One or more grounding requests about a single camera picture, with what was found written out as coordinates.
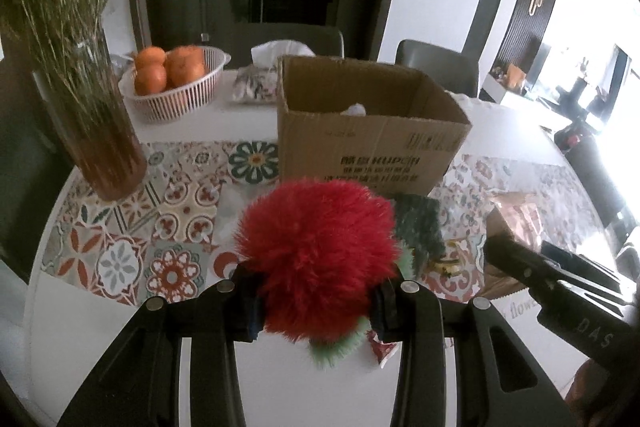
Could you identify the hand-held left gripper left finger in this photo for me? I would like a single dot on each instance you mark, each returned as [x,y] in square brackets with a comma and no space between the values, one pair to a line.
[246,307]

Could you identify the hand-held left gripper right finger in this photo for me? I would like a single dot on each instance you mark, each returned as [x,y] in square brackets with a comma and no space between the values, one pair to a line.
[382,313]

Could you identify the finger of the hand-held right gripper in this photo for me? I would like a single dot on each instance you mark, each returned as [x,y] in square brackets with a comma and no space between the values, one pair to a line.
[515,259]
[580,264]

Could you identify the light green fluffy pompom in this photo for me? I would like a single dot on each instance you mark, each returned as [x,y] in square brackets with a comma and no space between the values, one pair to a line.
[332,349]

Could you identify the red fluffy pompom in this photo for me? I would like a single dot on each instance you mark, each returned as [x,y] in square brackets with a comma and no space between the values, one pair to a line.
[320,252]

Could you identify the cardboard box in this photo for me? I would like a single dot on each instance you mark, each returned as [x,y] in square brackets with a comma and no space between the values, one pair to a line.
[350,147]

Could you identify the white soft item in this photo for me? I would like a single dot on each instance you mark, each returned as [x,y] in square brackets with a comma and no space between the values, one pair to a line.
[356,109]

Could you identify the brown paper bag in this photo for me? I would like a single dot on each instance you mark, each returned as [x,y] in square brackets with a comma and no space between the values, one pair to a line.
[515,217]

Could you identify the small yellow toy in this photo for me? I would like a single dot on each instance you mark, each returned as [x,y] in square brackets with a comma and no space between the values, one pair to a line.
[448,265]

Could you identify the dark green fuzzy cloth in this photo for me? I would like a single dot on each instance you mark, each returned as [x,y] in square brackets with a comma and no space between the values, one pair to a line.
[420,217]

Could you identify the patterned tablecloth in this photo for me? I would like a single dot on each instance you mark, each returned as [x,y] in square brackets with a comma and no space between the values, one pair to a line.
[175,227]

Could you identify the white low cabinet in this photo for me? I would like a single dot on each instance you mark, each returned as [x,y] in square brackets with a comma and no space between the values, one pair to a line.
[520,99]

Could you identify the orange ornament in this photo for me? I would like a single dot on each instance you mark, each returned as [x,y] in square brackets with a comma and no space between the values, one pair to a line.
[515,77]

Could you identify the glass vase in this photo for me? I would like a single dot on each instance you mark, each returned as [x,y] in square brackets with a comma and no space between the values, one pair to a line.
[107,157]

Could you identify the white plastic basket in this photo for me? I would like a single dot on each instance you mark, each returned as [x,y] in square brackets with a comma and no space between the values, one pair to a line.
[170,104]

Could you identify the floral tissue pack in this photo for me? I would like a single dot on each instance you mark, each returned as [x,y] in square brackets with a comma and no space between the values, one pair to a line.
[255,84]

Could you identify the orange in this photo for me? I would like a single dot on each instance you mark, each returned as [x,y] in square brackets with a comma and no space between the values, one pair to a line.
[149,57]
[150,79]
[186,64]

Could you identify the dark slatted wall panel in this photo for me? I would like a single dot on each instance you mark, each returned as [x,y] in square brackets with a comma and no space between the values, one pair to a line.
[525,32]

